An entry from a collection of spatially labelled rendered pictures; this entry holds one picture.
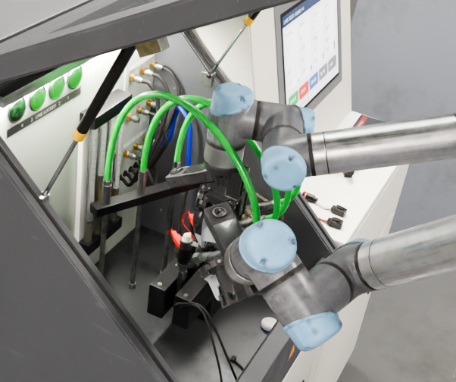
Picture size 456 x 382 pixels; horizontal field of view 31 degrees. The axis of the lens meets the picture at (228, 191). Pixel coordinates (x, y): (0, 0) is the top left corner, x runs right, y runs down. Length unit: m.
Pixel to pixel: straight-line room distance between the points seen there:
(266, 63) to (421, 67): 1.75
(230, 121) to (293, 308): 0.46
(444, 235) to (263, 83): 0.92
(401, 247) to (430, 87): 2.49
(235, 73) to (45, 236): 0.70
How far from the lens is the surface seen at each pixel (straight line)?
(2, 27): 1.56
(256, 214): 1.50
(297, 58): 2.12
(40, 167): 1.67
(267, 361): 1.68
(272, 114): 1.50
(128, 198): 1.80
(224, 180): 1.58
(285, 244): 1.14
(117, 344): 1.45
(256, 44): 1.89
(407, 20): 3.63
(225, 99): 1.48
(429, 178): 3.71
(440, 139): 1.39
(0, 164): 1.39
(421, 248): 1.15
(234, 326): 1.92
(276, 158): 1.36
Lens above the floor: 2.11
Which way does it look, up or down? 33 degrees down
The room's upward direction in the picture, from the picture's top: 9 degrees clockwise
